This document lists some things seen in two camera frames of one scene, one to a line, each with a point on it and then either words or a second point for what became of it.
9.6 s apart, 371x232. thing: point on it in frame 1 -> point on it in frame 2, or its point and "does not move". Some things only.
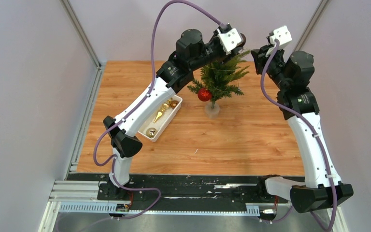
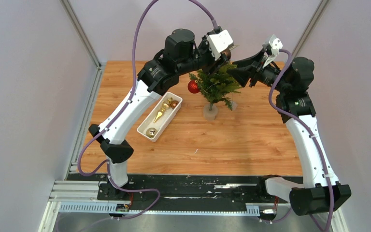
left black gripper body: (216, 54) -> (207, 63)
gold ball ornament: (151, 132) does not move
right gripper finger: (255, 53) -> (242, 70)
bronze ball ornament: (173, 104) does not move
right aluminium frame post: (321, 7) does not move
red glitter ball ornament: (204, 94) -> (193, 86)
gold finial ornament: (164, 106) does not move
